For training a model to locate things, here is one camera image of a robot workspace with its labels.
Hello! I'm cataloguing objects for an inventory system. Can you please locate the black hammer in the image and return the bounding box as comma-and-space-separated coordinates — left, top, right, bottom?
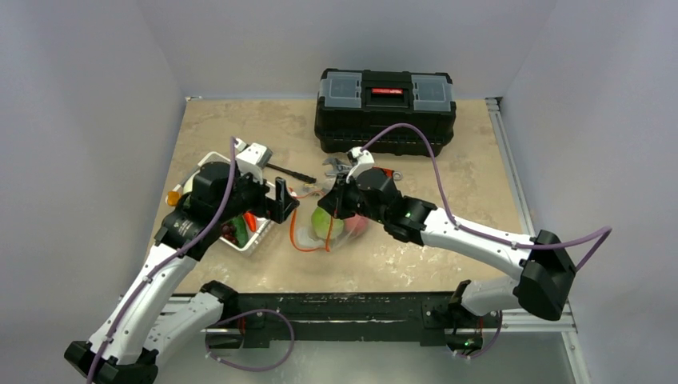
266, 163, 317, 184

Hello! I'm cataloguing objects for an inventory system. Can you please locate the aluminium frame rail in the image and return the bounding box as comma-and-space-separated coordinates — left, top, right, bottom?
154, 294, 577, 334

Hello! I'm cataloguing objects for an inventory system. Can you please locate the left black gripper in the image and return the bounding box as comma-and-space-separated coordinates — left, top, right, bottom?
215, 161, 297, 224

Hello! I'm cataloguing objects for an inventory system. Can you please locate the adjustable wrench red handle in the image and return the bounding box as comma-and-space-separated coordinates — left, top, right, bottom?
323, 155, 404, 182

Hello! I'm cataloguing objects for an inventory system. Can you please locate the white plastic basket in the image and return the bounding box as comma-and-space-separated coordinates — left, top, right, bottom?
172, 151, 273, 255

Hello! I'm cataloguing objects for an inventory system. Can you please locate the green cabbage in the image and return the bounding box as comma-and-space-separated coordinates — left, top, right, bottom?
311, 207, 344, 240

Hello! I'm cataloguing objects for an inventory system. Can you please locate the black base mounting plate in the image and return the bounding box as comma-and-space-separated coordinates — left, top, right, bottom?
205, 292, 501, 352

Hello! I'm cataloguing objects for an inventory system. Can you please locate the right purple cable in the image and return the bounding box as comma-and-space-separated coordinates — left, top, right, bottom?
354, 123, 613, 272

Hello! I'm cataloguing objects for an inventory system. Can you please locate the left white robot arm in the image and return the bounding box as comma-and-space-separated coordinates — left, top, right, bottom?
64, 161, 299, 383

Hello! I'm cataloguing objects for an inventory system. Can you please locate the purple grape bunch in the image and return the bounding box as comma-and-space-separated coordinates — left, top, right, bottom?
221, 223, 239, 246

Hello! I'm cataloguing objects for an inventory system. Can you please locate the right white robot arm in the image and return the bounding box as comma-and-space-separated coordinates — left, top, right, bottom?
318, 169, 576, 326

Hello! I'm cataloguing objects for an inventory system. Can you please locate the clear zip top bag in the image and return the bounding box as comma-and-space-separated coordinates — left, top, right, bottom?
288, 178, 369, 253

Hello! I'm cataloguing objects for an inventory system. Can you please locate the orange small fruit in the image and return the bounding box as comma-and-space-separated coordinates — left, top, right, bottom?
165, 190, 182, 207

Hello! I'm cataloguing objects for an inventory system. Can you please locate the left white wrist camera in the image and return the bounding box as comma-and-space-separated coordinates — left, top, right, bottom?
235, 138, 273, 184

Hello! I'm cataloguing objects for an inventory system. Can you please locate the black plastic toolbox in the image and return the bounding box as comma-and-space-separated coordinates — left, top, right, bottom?
314, 68, 457, 156

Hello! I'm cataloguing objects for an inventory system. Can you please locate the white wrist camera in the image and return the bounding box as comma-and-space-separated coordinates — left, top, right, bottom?
346, 146, 375, 183
235, 138, 273, 184

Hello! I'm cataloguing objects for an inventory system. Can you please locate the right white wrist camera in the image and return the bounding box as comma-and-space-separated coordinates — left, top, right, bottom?
346, 146, 375, 183

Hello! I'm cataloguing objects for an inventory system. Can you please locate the green cucumber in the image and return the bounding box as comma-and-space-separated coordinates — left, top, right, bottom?
231, 215, 249, 248

